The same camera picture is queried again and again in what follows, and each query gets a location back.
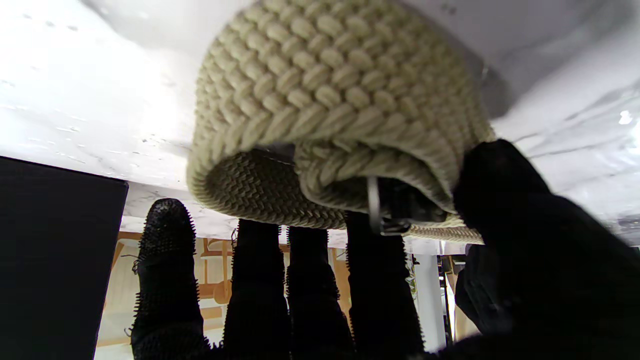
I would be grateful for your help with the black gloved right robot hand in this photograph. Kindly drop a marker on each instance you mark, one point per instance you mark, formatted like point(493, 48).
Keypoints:
point(540, 260)

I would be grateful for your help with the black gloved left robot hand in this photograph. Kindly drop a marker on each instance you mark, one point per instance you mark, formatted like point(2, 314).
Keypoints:
point(477, 295)

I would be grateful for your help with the beige woven belt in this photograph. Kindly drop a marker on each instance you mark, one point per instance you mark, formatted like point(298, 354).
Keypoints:
point(325, 100)

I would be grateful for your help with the black square storage box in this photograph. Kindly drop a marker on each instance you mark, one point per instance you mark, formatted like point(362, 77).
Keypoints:
point(55, 260)

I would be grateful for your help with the printed room scene backdrop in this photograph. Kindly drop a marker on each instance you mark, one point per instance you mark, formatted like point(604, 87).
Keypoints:
point(215, 280)

